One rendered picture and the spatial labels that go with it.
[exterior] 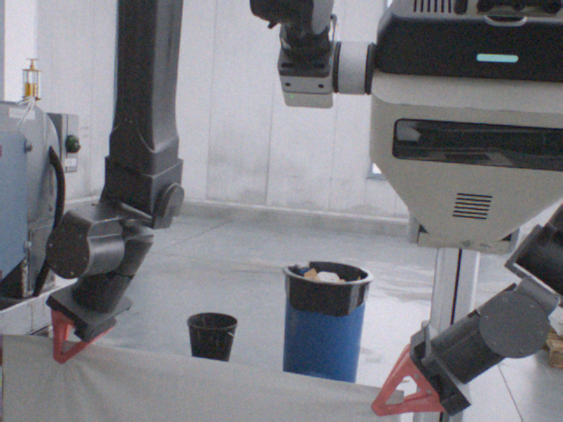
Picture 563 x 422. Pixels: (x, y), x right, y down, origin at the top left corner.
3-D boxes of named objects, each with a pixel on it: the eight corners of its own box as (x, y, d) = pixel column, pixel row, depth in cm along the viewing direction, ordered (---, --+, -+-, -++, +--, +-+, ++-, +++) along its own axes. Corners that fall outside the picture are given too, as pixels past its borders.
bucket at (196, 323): (242, 357, 337) (244, 316, 334) (227, 376, 308) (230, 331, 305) (195, 350, 343) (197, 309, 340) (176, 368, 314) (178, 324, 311)
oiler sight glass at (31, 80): (44, 98, 79) (45, 73, 79) (33, 96, 77) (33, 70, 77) (29, 97, 80) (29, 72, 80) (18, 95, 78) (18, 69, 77)
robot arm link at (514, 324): (613, 275, 55) (537, 224, 58) (634, 276, 45) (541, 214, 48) (535, 367, 57) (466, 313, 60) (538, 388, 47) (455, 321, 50)
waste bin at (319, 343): (365, 374, 323) (376, 265, 314) (359, 416, 273) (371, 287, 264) (284, 363, 333) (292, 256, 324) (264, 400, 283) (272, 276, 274)
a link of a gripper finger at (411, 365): (353, 396, 59) (425, 346, 57) (359, 369, 66) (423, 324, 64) (393, 446, 59) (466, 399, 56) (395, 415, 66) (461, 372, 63)
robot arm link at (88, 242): (189, 185, 64) (130, 160, 67) (130, 184, 54) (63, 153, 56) (157, 280, 66) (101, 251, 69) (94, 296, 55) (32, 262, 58)
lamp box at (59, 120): (77, 172, 88) (79, 114, 86) (61, 173, 83) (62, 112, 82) (36, 169, 89) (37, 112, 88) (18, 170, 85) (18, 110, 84)
